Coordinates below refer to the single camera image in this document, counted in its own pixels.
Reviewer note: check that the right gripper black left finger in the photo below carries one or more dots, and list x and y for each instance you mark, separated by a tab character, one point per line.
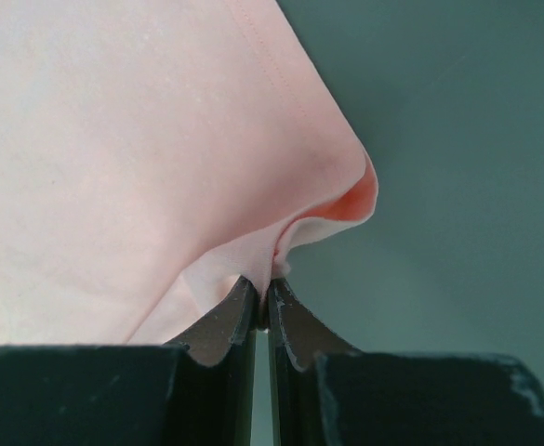
193	390

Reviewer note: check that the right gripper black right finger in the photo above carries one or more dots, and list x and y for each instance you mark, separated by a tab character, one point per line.
327	392

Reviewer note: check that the salmon pink t shirt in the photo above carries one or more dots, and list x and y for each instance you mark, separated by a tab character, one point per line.
151	153

